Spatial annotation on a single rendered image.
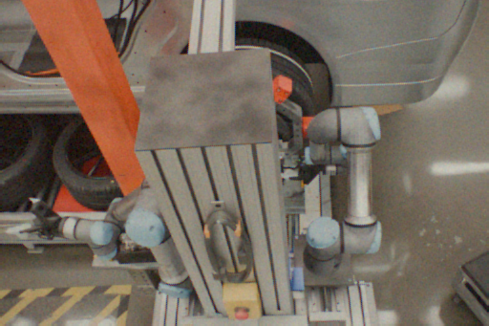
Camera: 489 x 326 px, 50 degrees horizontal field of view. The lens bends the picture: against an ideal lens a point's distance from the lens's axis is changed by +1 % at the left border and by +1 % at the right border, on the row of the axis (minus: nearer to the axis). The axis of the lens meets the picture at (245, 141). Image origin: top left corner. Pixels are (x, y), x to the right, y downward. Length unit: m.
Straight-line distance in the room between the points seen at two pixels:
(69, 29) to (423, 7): 1.40
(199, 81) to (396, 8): 1.42
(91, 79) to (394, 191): 2.02
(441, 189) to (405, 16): 1.34
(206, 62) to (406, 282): 2.19
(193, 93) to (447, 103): 2.96
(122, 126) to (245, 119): 1.21
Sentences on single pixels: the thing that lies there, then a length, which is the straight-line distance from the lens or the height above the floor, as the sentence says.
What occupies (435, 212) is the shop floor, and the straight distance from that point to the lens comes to 3.27.
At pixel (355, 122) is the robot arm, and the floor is 1.36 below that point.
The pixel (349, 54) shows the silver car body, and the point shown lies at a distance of 2.46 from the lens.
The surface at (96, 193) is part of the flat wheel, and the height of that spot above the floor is 0.47.
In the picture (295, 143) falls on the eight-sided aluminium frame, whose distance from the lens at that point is 2.51.
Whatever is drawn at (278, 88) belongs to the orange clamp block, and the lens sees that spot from 2.23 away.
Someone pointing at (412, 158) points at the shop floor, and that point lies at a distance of 3.48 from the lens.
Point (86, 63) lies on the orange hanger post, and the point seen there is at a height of 1.57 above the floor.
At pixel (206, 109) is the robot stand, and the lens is 0.98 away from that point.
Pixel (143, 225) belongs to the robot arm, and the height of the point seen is 1.45.
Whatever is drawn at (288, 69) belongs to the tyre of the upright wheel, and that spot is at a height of 1.09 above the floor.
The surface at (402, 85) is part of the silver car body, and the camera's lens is 2.63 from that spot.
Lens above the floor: 2.73
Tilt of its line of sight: 50 degrees down
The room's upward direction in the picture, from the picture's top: 10 degrees counter-clockwise
